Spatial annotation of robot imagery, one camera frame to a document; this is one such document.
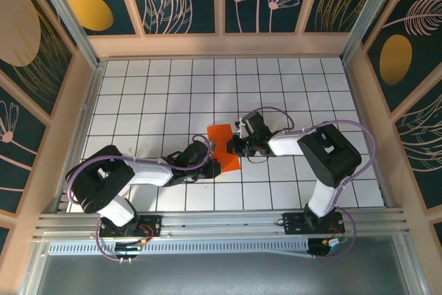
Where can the orange paper sheet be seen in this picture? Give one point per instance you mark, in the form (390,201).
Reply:
(221,132)

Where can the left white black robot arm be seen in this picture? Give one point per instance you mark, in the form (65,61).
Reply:
(152,172)

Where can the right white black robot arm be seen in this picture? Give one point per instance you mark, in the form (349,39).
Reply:
(286,144)

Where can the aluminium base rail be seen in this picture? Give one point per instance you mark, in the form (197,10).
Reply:
(224,222)

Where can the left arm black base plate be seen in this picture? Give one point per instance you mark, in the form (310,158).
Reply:
(155,220)

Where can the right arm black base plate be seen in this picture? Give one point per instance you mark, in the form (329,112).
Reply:
(291,226)

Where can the aluminium side rail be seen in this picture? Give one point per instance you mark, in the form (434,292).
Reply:
(82,129)
(360,101)

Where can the aluminium frame post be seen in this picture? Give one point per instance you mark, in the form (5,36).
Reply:
(370,15)
(66,15)

